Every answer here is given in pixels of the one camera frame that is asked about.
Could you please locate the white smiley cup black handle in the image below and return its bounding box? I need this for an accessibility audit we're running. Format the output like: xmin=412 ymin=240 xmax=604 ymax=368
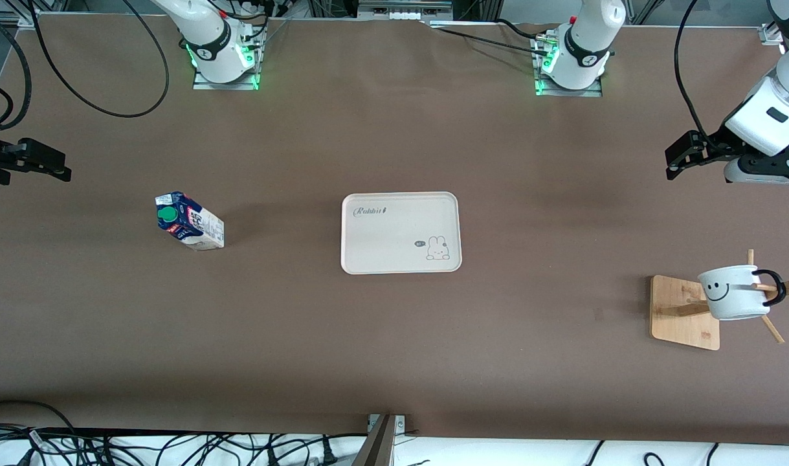
xmin=697 ymin=265 xmax=788 ymax=321

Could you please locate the blue white milk carton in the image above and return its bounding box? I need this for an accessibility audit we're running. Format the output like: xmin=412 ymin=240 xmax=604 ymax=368
xmin=155 ymin=191 xmax=225 ymax=251

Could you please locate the cream rabbit print tray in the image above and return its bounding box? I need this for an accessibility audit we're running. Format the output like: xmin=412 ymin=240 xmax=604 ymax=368
xmin=340 ymin=192 xmax=463 ymax=275

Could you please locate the wooden mug stand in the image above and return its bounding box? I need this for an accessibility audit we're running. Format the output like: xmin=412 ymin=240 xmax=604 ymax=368
xmin=650 ymin=249 xmax=789 ymax=351

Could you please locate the silver power strip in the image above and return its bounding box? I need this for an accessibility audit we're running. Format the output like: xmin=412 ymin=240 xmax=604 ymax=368
xmin=357 ymin=0 xmax=453 ymax=21

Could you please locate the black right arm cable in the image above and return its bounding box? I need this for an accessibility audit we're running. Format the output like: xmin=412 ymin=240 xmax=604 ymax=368
xmin=0 ymin=0 xmax=170 ymax=130

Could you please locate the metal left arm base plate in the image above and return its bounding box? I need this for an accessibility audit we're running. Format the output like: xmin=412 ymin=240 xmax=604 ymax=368
xmin=533 ymin=36 xmax=603 ymax=98

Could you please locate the black cable on table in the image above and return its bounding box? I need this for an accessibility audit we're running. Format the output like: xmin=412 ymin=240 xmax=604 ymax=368
xmin=427 ymin=25 xmax=553 ymax=58
xmin=495 ymin=18 xmax=550 ymax=41

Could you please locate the silver metal bracket plate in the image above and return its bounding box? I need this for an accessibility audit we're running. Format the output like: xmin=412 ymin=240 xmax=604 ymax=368
xmin=367 ymin=414 xmax=408 ymax=436

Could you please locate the grey metal post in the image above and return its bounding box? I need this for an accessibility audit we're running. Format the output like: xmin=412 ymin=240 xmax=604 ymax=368
xmin=352 ymin=414 xmax=398 ymax=466

